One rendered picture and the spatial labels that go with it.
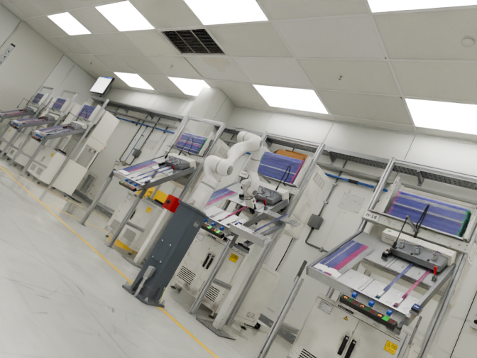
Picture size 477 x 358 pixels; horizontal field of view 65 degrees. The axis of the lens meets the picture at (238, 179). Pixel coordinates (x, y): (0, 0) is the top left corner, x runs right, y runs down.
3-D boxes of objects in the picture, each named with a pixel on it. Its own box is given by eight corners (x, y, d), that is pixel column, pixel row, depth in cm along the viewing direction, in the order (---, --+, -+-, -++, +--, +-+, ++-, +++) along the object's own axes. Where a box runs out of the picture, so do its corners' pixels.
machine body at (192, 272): (211, 319, 314) (246, 253, 325) (165, 283, 362) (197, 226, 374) (251, 332, 359) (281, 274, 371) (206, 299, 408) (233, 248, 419)
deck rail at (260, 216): (232, 236, 307) (231, 229, 305) (231, 235, 309) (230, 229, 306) (287, 204, 351) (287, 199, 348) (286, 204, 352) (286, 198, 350)
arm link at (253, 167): (267, 163, 308) (258, 197, 315) (256, 157, 321) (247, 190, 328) (258, 162, 303) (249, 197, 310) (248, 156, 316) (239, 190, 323)
